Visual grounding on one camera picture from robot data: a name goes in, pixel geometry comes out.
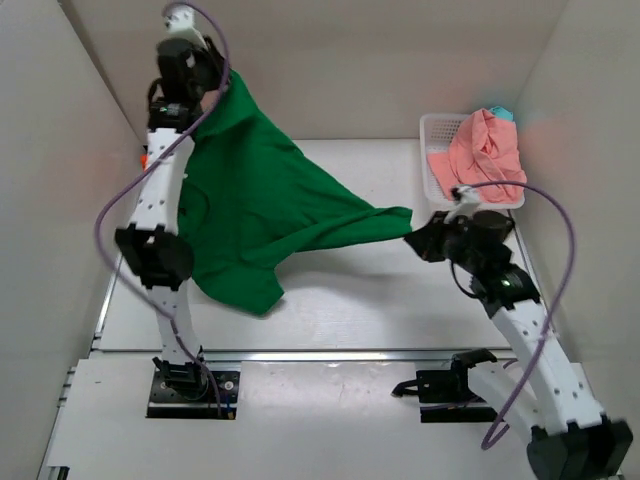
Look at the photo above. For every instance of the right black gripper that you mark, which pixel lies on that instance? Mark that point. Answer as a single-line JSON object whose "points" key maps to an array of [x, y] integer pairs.
{"points": [[425, 240]]}

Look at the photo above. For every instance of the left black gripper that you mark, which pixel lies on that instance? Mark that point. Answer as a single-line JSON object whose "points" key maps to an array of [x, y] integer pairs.
{"points": [[211, 51]]}

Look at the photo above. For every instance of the green t shirt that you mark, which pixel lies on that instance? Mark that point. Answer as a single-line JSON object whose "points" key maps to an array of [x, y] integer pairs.
{"points": [[251, 198]]}

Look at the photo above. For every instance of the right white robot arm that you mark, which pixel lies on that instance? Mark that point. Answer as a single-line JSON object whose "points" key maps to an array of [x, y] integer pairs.
{"points": [[565, 429]]}

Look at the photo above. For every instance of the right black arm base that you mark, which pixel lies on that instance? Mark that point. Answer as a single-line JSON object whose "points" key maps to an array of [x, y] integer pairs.
{"points": [[444, 395]]}

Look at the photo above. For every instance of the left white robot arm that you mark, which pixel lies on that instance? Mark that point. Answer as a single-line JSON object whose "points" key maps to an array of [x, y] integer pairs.
{"points": [[150, 243]]}

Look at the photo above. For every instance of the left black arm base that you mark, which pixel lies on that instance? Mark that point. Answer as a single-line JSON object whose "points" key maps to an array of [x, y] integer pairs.
{"points": [[187, 392]]}

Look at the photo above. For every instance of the white plastic basket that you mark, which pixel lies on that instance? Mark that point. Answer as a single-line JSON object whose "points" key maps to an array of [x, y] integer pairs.
{"points": [[436, 132]]}

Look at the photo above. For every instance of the pink t shirt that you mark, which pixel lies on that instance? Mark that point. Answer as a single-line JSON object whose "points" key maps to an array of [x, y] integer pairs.
{"points": [[483, 149]]}

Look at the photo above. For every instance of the teal cloth in basket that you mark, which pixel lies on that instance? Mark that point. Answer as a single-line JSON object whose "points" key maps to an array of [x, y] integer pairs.
{"points": [[502, 113]]}

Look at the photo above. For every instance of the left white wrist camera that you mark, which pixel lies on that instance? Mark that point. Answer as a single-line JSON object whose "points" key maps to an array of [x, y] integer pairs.
{"points": [[180, 23]]}

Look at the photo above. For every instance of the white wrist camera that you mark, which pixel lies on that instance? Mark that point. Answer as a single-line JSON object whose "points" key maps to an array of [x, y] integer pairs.
{"points": [[466, 202], [180, 23]]}

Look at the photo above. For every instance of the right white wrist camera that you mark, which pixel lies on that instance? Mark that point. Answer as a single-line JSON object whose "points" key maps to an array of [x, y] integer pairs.
{"points": [[466, 202]]}

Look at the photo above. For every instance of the aluminium rail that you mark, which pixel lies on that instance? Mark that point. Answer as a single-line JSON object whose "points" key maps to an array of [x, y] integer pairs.
{"points": [[323, 356]]}

